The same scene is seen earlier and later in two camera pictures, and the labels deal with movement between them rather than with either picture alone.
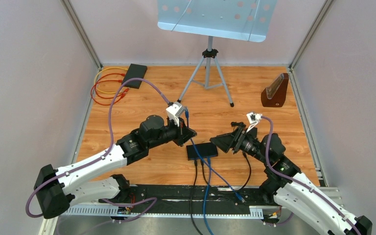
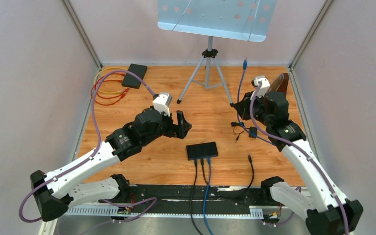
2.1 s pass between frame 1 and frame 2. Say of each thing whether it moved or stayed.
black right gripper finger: moved
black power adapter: moved
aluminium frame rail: stayed
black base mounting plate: stayed
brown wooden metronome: stayed
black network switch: stayed
